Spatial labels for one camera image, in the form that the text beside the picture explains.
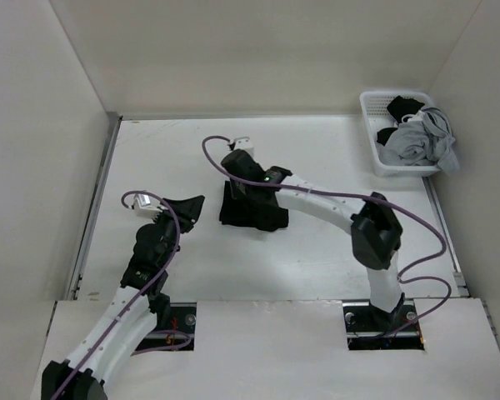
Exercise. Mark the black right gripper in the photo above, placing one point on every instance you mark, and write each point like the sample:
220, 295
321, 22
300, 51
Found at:
238, 193

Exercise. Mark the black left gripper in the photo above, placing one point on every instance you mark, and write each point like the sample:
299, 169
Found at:
187, 212

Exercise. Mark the black tank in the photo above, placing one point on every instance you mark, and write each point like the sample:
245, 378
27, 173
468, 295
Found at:
243, 214
398, 108

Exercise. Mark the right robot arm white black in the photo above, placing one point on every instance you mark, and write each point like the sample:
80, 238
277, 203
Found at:
375, 234

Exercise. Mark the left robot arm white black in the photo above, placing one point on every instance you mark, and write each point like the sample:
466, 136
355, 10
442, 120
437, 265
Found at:
139, 309

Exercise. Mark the grey tank top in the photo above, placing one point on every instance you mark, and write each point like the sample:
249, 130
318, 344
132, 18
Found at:
425, 139

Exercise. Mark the white plastic laundry basket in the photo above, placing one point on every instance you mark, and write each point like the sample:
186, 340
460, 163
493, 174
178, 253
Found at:
376, 117

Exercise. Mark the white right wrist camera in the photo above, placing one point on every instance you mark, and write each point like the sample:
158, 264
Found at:
242, 143

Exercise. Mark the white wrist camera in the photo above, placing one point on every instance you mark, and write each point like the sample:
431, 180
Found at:
144, 207
242, 143

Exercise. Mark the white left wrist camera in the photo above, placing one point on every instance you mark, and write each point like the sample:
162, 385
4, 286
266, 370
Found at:
144, 207

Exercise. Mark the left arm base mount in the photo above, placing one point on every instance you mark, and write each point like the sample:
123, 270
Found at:
175, 332

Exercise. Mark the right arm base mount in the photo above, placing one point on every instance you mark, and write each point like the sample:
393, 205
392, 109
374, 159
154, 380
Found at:
365, 333

